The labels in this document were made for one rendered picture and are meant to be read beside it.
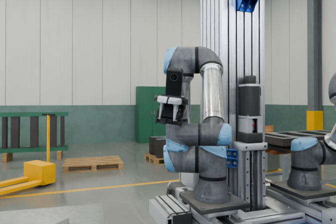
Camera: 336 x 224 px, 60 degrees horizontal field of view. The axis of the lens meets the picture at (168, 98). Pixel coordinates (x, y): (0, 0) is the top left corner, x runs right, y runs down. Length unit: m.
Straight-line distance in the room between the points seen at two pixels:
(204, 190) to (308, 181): 0.52
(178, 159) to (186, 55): 0.43
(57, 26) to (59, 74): 1.58
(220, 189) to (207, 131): 0.36
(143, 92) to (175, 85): 9.22
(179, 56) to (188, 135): 0.39
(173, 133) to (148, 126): 9.17
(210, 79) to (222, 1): 0.51
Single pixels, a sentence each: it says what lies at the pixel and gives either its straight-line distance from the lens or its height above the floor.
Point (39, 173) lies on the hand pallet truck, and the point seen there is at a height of 0.23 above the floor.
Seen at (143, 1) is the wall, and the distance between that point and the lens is 11.30.
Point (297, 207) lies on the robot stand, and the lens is 1.57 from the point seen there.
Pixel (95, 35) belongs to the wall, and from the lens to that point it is 10.64.
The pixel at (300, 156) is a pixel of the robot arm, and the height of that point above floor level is 1.19.
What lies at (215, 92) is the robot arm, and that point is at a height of 1.48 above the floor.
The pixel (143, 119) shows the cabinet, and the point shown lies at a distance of 10.06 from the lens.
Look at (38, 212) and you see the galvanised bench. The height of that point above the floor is 1.05.
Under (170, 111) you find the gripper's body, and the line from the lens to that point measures 0.79.
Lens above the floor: 1.45
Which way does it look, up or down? 1 degrees up
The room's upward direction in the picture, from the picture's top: straight up
